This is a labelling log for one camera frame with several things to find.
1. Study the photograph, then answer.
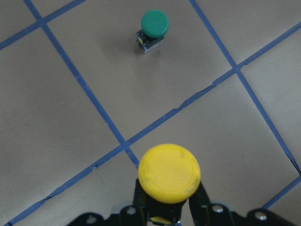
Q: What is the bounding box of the green push button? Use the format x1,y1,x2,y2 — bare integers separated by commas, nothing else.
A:
135,9,170,54

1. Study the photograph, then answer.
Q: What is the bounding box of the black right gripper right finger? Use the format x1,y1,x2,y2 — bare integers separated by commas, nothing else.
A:
189,182,211,226

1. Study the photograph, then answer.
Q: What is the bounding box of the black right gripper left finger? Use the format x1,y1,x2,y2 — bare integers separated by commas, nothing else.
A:
133,179,150,226

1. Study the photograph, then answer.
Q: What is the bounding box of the yellow push button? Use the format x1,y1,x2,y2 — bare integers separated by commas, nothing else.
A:
138,144,201,225

